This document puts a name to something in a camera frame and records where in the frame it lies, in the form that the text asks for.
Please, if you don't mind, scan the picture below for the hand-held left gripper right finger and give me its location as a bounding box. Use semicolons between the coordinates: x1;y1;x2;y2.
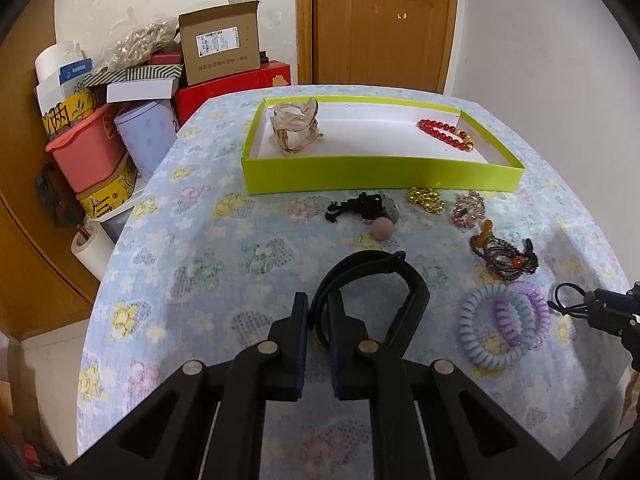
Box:
327;290;596;480

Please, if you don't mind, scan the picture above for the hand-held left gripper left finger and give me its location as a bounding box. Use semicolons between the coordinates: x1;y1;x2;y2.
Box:
60;292;311;480

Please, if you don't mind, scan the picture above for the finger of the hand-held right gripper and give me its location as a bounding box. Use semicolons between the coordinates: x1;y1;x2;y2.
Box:
582;282;640;343

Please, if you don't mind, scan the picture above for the thin black hair tie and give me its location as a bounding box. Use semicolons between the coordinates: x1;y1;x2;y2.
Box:
547;282;588;317

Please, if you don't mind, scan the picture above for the purple spiral hair tie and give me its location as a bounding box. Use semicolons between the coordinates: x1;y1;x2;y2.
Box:
492;282;551;350

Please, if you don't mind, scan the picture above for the black wrist band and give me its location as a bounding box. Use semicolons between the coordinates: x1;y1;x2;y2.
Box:
307;250;431;357

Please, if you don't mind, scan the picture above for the dark brown bead bracelet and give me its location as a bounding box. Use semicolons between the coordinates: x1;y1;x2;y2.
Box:
469;220;540;281

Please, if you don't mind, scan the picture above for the blue spiral hair tie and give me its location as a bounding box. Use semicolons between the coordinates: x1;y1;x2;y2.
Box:
460;285;536;368

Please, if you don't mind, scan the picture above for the black bear charm hair tie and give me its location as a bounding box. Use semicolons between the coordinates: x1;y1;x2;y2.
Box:
325;191;401;239

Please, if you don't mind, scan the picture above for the pink crystal bracelet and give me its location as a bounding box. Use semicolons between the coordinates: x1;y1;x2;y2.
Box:
451;191;488;229

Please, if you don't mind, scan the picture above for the gold bead bracelet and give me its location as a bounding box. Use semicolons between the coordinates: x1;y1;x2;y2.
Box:
407;186;446;214

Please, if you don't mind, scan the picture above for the green cardboard tray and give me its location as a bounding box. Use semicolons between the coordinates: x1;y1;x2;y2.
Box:
241;95;526;195

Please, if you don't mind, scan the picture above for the white paper roll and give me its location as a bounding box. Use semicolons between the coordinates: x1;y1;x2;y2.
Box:
71;220;117;281

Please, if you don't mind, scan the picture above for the beige transparent hair claw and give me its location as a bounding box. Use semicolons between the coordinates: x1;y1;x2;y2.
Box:
270;97;325;155

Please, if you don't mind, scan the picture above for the yellow printed tin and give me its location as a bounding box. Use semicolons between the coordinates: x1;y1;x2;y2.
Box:
41;87;108;137
76;152;138;219

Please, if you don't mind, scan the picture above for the light blue cylinder container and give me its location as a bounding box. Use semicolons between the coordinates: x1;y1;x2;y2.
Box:
114;101;177;181

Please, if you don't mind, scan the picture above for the large red box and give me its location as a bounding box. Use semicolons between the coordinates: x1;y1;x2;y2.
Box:
172;60;292;126

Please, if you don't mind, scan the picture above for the wooden cabinet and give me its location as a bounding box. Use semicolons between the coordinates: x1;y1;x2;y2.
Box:
0;25;101;338

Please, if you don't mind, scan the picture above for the pink plastic bin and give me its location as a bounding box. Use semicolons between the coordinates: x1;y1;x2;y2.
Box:
46;102;128;193

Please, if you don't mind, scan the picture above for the black object with red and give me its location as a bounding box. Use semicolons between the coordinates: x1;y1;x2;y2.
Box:
35;162;83;228

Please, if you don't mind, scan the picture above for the white flat box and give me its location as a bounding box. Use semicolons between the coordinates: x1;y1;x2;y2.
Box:
106;78;177;104

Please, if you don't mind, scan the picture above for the brown cardboard box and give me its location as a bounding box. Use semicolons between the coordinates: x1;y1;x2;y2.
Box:
178;0;263;86

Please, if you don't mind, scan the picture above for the green striped box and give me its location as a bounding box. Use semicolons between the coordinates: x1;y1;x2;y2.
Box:
82;64;186;87

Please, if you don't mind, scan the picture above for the wooden door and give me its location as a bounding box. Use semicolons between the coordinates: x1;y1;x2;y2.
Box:
295;0;461;94

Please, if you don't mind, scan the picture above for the bag of wooden beads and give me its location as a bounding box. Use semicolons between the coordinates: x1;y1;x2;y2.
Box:
102;17;181;69

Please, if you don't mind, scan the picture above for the white and blue carton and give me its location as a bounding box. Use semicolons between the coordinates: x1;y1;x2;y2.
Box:
35;44;96;111

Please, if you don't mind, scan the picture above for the red bead bracelet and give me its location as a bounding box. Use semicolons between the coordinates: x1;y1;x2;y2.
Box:
418;118;476;153

